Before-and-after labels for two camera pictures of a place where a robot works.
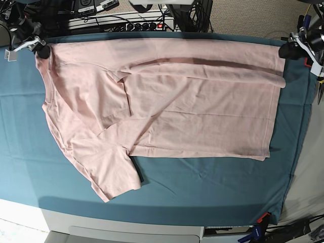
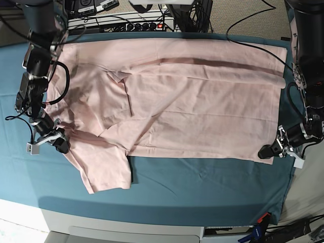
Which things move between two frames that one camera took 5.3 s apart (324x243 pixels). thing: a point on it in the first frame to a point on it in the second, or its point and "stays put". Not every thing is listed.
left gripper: x=25 y=36 to x=48 y=130
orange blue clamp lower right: x=257 y=235 stays put
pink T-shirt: x=105 y=99 stays put
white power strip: x=148 y=27 stays put
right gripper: x=312 y=40 to x=292 y=139
